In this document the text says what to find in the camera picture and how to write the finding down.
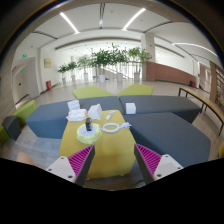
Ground white small stacked box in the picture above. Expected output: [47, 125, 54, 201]
[67, 100, 80, 110]

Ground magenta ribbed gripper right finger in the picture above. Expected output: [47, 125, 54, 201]
[134, 144, 182, 184]

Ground wooden bench black legs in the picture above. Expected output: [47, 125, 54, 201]
[178, 87, 224, 132]

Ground yellow ottoman table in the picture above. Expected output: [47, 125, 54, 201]
[59, 121, 135, 179]

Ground white paper box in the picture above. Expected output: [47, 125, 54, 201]
[88, 104, 102, 120]

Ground grey ottoman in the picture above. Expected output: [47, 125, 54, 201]
[119, 95, 200, 123]
[124, 113, 211, 167]
[26, 96, 125, 139]

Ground lime green ottoman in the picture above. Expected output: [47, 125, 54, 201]
[117, 84, 154, 97]
[73, 86, 112, 99]

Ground red fire extinguisher box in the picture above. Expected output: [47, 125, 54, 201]
[46, 81, 52, 90]

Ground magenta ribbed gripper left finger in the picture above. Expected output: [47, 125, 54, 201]
[47, 145, 95, 186]

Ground potted plant right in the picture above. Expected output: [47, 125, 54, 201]
[128, 47, 151, 81]

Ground black charger plug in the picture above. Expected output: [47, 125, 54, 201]
[85, 118, 92, 131]

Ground white slim stick packet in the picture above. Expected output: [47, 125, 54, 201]
[106, 111, 115, 120]

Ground grey ottoman left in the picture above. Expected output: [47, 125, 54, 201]
[26, 96, 125, 139]

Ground plastic wrapped packet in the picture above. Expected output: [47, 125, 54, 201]
[67, 109, 87, 121]

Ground lime green ottoman back right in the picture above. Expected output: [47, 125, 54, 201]
[117, 84, 154, 97]

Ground dark grey cube seat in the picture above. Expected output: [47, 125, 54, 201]
[2, 116, 21, 141]

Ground lime green ottoman back left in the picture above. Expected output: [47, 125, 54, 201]
[73, 86, 112, 99]

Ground potted plant far left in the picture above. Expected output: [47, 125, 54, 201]
[58, 64, 69, 84]

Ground yellow-green round socket base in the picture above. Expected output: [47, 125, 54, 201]
[76, 123, 102, 144]

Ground white coiled cable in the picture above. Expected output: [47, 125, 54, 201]
[100, 121, 132, 134]

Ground potted plant white pot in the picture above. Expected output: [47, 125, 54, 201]
[91, 50, 112, 83]

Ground grey ottoman back right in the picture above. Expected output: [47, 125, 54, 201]
[119, 95, 200, 123]

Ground green cube seat left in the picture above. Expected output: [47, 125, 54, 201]
[12, 100, 36, 126]

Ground grey ottoman front right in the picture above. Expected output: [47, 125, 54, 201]
[124, 113, 211, 167]

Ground white cube box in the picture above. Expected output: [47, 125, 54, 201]
[126, 103, 136, 114]

